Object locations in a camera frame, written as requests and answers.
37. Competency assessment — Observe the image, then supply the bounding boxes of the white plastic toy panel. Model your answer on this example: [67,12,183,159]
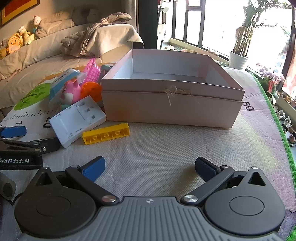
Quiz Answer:
[49,96,106,148]

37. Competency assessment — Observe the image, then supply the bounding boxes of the yellow toy brick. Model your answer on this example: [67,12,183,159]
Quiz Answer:
[82,123,130,145]

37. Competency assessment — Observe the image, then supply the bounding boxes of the blue white plastic bag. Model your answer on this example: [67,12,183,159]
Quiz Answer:
[49,68,80,108]

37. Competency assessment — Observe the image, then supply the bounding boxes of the pink pig toy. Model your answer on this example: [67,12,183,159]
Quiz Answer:
[60,78,81,110]

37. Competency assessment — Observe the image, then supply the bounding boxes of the orange plastic toy bowl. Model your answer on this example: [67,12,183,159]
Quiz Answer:
[80,82,102,102]

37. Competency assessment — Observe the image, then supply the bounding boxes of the pink toy net scoop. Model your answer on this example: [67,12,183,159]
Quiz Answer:
[83,58,101,83]

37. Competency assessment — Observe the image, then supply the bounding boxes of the colourful ruler play mat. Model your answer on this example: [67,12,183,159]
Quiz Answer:
[0,67,296,241]

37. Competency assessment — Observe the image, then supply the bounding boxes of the beige sofa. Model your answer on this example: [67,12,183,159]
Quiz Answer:
[1,24,144,108]

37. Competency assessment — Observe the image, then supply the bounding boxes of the yellow duck plush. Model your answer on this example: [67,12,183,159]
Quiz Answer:
[1,33,23,59]

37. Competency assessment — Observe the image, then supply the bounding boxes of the pink cardboard box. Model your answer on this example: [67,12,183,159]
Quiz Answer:
[101,49,245,128]

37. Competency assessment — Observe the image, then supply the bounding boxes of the brown jacket on sofa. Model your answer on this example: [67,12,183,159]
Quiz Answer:
[60,12,132,58]

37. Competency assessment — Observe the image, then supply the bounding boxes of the purple flower pot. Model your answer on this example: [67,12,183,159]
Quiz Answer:
[256,63,285,96]

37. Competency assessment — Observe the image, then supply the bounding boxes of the small plush doll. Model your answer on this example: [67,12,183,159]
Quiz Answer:
[32,16,41,34]

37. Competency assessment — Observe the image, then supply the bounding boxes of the red framed picture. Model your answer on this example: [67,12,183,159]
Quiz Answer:
[1,0,40,25]

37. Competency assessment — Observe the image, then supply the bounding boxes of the beige pillow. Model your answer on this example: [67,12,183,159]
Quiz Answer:
[36,11,75,38]

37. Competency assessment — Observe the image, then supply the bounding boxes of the grey plush cushion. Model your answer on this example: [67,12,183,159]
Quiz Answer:
[72,8,100,26]

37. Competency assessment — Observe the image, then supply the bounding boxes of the white pot bamboo plant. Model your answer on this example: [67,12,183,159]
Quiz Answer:
[229,1,291,70]

